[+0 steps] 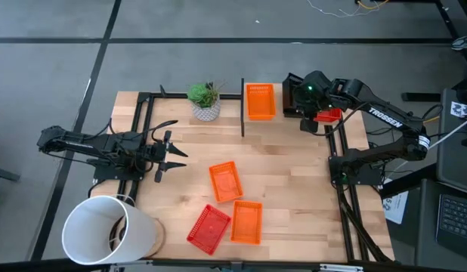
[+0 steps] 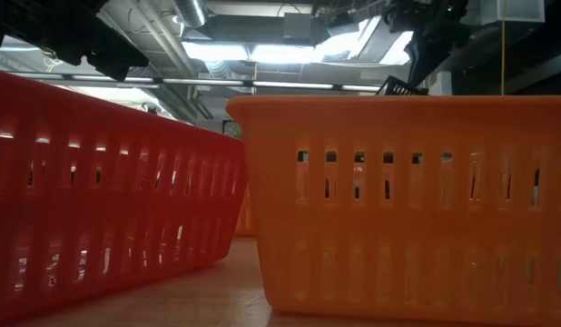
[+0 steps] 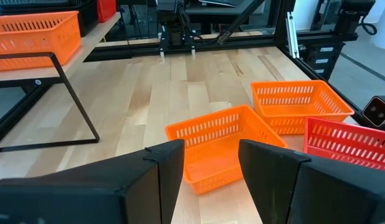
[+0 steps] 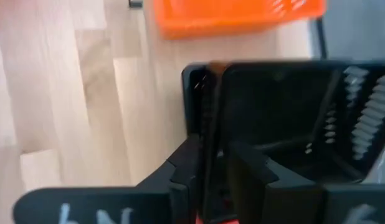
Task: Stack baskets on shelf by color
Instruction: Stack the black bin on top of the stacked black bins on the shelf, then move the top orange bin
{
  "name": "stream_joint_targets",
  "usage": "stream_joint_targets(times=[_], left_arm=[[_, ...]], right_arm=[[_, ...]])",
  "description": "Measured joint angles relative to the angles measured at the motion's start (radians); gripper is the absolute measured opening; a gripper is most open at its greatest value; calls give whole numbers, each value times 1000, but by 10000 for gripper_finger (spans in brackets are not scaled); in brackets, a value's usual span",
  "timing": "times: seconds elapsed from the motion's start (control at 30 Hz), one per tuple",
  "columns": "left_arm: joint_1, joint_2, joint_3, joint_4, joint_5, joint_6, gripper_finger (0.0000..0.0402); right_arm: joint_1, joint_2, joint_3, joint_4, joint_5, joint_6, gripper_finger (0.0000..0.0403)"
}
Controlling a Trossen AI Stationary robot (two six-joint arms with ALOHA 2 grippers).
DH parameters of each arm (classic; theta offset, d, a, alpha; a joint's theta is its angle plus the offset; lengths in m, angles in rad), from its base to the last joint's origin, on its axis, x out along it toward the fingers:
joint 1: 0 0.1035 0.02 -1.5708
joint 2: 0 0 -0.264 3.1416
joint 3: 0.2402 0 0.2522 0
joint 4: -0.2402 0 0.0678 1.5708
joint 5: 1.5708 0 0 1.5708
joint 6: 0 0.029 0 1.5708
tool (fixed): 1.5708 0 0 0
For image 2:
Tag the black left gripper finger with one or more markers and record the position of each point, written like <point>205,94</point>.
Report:
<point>119,59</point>

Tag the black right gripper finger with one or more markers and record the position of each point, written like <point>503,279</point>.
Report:
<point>426,59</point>

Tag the black plastic basket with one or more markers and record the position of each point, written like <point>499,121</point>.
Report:
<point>400,87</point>

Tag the red plastic basket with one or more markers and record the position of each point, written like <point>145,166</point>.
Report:
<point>103,218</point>

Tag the orange plastic basket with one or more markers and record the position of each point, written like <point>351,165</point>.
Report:
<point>398,236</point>
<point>246,218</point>

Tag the white ventilation box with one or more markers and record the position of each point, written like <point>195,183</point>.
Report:
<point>516,11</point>

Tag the long ceiling light bar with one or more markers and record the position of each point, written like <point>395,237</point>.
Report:
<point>289,85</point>

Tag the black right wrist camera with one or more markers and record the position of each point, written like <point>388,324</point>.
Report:
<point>398,20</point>

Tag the smooth silver air duct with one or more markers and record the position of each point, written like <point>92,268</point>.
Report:
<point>192,11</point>

